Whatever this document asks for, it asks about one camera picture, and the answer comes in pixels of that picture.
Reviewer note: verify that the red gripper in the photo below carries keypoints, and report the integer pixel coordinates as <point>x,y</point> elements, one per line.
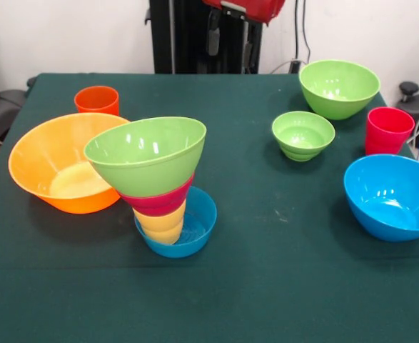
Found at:
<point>259,9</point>

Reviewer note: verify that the large green plastic bowl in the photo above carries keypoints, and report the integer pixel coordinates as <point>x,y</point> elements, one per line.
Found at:
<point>148,175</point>
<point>339,105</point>

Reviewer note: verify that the small pink plastic bowl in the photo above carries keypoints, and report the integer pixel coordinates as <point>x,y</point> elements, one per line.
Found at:
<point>159,205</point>

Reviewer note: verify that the yellow plastic cup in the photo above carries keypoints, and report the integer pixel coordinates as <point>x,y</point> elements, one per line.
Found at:
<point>162,228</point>

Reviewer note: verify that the black plug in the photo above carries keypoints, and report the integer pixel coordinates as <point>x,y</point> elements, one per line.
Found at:
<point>295,66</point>

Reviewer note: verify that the small green plastic bowl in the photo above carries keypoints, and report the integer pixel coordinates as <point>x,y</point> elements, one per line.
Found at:
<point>302,150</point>

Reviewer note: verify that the orange plastic cup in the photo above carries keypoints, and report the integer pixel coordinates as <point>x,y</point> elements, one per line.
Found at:
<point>96,103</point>

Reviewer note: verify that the small blue plastic bowl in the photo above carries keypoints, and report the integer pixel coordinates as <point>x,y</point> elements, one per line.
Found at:
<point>203,221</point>

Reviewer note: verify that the black round knob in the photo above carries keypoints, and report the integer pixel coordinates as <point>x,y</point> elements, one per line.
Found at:
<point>408,87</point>

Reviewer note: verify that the red plastic cup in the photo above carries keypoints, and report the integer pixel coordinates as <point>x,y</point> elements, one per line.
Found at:
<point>387,141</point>

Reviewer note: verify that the large orange plastic bowl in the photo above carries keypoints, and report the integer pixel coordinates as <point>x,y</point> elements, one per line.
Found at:
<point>34,153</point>

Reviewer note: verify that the large blue plastic bowl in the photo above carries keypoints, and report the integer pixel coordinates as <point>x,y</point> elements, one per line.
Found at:
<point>373,221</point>

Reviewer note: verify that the black chair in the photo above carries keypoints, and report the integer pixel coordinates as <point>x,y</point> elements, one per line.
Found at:
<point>2,107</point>

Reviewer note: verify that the dark green table cloth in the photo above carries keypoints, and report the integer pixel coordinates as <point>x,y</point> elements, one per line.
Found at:
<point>266,286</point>

